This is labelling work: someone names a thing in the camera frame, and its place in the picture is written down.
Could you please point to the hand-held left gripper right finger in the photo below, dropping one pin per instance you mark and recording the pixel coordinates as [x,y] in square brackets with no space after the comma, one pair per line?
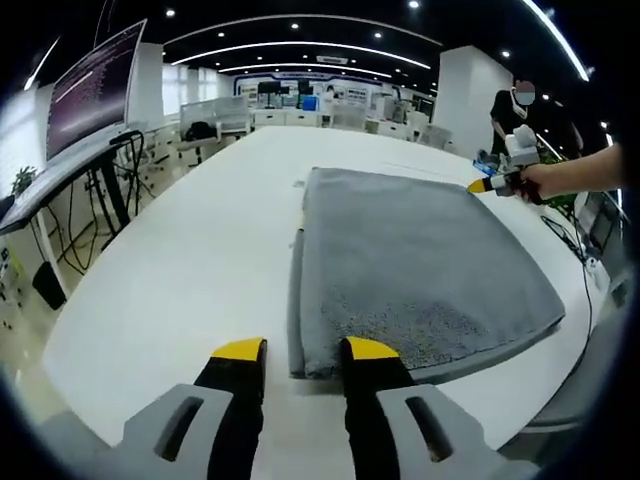
[372,400]

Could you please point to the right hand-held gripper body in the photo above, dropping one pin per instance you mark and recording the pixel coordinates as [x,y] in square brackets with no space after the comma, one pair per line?
[520,150]

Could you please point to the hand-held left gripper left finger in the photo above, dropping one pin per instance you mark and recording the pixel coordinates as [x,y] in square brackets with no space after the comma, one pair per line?
[235,400]

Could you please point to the grey towel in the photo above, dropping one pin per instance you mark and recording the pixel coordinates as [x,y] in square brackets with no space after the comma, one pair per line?
[410,270]

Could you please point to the person's right hand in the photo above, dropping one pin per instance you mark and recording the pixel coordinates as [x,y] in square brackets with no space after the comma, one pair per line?
[539,182]

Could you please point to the blue packet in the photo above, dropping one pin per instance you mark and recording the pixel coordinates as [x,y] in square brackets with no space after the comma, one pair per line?
[485,161]

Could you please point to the white table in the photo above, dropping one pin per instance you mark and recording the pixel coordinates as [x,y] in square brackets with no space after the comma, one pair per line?
[190,280]

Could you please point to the grey mesh office chair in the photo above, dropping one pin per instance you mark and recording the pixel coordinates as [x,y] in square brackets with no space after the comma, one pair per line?
[575,390]

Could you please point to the black waste bin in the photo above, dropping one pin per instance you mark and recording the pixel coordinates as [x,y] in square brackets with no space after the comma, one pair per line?
[49,287]

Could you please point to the standing desk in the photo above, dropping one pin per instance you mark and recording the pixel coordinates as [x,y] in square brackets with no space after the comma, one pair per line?
[55,185]

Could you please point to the small potted plant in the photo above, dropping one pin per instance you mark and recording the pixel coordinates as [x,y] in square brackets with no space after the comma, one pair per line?
[24,181]

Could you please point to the desk monitor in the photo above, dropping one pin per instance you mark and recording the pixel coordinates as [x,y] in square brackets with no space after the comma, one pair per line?
[92,95]

